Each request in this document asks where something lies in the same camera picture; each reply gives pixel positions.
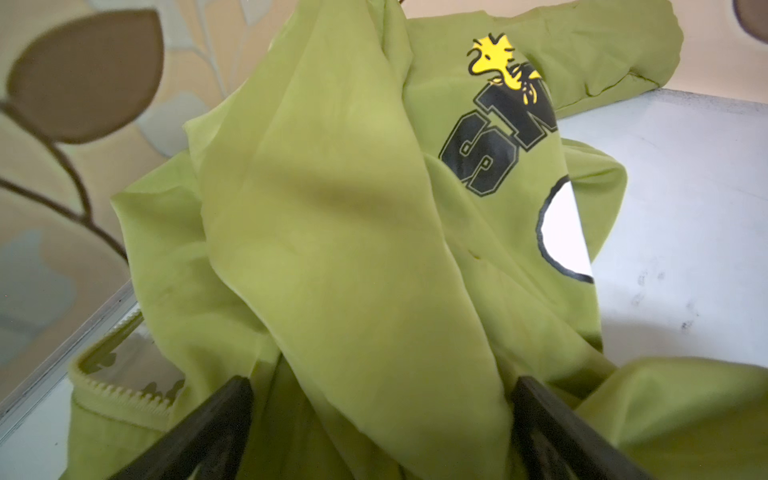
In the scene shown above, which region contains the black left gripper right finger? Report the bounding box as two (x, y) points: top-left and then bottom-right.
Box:
(511, 376), (651, 480)

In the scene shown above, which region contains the green zip-up hooded jacket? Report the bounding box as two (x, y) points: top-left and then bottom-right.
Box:
(64, 1), (767, 479)

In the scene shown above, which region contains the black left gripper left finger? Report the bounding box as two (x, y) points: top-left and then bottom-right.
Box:
(112, 376), (254, 480)

